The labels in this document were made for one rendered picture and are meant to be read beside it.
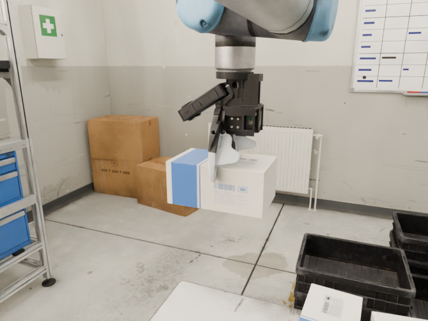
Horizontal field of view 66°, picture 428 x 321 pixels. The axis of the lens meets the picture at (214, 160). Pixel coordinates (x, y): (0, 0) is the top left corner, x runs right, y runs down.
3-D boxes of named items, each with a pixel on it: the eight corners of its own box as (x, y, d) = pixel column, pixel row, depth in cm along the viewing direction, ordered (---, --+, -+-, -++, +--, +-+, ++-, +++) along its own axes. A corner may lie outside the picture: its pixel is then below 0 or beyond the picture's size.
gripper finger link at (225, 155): (233, 181, 57) (242, 132, 60) (202, 176, 60) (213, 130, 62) (237, 185, 60) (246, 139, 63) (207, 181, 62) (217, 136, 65)
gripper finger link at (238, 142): (256, 164, 73) (251, 135, 66) (231, 162, 75) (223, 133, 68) (260, 154, 75) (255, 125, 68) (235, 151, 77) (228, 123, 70)
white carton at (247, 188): (167, 202, 68) (165, 161, 66) (192, 184, 79) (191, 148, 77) (262, 218, 61) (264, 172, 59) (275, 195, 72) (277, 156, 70)
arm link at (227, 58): (208, 46, 59) (223, 48, 66) (208, 72, 60) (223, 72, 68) (249, 46, 56) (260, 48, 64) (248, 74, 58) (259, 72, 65)
